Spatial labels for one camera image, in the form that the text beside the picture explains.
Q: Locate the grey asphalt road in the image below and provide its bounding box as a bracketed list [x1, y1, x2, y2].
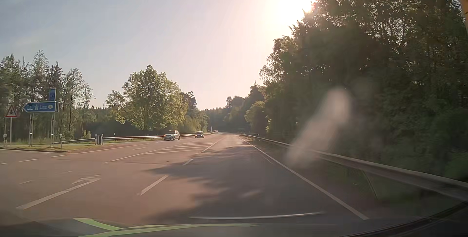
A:
[0, 132, 414, 227]

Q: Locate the large green tree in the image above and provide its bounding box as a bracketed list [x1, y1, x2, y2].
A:
[105, 65, 210, 135]

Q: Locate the car's own bonnet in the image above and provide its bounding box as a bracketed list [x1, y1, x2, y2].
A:
[0, 213, 468, 237]

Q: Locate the wood of green trees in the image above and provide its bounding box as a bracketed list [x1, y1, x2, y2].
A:
[205, 0, 468, 179]

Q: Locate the grass verge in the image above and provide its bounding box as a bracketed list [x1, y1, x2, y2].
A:
[243, 135, 468, 217]
[0, 133, 205, 153]

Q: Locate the blue direction sign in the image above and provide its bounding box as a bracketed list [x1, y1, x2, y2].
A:
[23, 88, 60, 146]

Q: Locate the row of green trees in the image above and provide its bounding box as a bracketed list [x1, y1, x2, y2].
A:
[0, 50, 96, 143]

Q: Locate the triangular warning sign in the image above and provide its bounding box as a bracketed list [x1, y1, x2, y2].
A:
[5, 105, 19, 146]

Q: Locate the metal guard rail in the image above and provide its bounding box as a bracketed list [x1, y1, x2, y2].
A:
[241, 133, 468, 202]
[51, 132, 216, 147]

